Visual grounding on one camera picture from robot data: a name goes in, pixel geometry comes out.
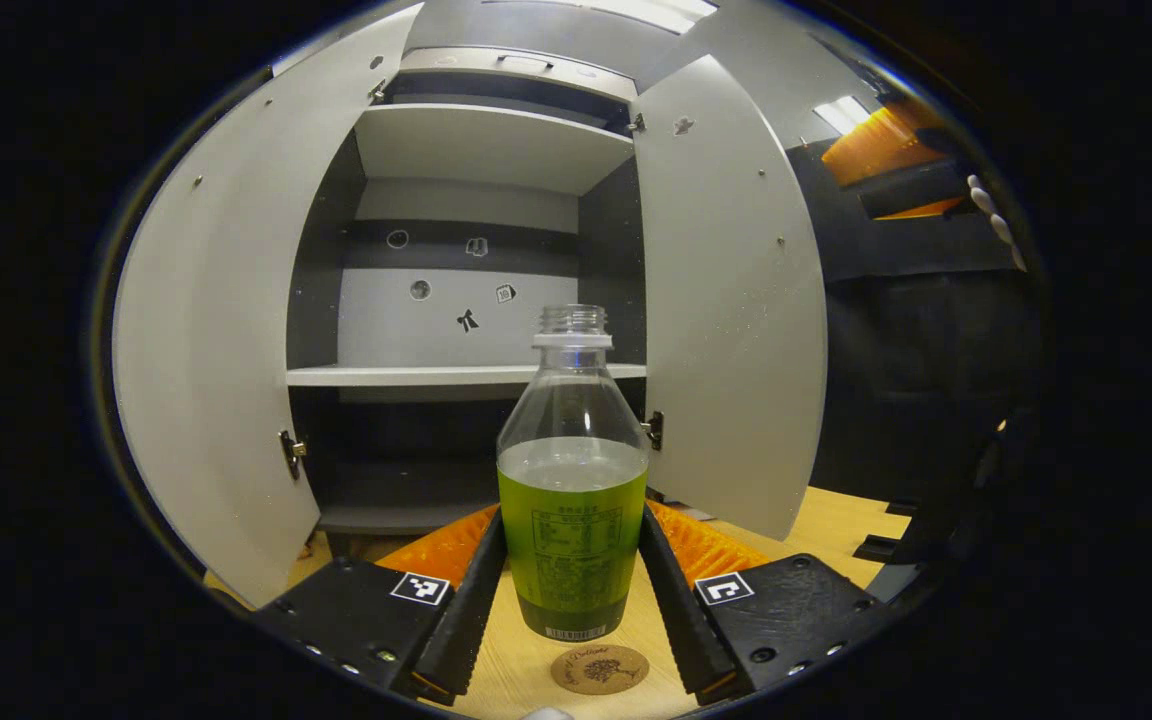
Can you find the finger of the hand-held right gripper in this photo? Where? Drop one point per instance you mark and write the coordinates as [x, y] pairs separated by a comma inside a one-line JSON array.
[[921, 198], [886, 140]]

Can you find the white cabinet door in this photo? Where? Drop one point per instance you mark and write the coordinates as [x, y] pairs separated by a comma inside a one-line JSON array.
[[726, 300], [216, 330]]

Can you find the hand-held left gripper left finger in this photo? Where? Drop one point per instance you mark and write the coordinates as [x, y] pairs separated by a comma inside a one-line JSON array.
[[466, 610]]

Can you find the round cork coaster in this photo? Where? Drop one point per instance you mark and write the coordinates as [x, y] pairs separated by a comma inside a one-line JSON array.
[[599, 670]]

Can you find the large ceiling light panel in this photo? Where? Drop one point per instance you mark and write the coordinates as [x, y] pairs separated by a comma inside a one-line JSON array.
[[646, 10]]

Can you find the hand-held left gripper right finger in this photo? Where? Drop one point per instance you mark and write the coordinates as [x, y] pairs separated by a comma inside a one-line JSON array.
[[671, 610]]

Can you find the black flat object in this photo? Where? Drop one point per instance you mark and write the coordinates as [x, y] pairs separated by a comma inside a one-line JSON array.
[[881, 548]]

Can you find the green drink bottle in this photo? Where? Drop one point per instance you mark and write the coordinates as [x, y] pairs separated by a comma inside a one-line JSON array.
[[572, 500]]

